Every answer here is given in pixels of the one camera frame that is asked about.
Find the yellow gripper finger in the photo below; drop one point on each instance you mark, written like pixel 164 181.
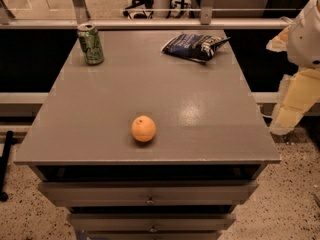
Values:
pixel 296 95
pixel 279 42

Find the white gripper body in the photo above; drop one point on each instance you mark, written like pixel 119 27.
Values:
pixel 305 40

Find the blue chip bag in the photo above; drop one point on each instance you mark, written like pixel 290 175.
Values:
pixel 194 47

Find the grey drawer cabinet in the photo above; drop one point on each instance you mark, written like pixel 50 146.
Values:
pixel 147 146

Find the black office chair base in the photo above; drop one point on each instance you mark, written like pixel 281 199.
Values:
pixel 139 9

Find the orange fruit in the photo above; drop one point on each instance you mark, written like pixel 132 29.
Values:
pixel 143 129

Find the top drawer with knob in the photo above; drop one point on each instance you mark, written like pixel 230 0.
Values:
pixel 99 194

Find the drawer with knob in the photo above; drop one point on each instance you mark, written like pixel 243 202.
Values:
pixel 99 194
pixel 152 223

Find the green soda can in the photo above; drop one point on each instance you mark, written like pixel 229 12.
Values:
pixel 90 43

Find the black stand leg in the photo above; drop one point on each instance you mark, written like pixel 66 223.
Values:
pixel 9 140

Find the metal railing frame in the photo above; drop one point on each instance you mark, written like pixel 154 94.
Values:
pixel 168 14

